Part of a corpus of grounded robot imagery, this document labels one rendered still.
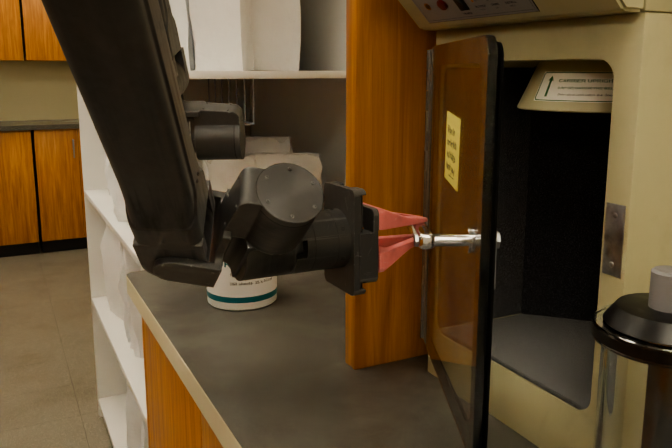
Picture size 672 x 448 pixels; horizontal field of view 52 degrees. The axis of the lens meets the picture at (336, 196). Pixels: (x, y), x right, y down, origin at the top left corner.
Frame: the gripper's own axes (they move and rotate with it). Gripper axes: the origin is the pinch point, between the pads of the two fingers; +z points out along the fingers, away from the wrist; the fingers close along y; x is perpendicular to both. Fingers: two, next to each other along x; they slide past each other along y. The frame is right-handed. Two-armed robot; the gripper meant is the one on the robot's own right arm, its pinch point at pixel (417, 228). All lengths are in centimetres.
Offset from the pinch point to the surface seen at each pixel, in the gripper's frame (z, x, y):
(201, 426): -13, 40, -38
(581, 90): 17.1, -4.6, 13.9
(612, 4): 10.8, -13.7, 21.5
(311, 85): 56, 149, 14
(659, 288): 5.7, -24.4, -0.5
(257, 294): 1, 53, -22
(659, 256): 18.6, -14.2, -1.9
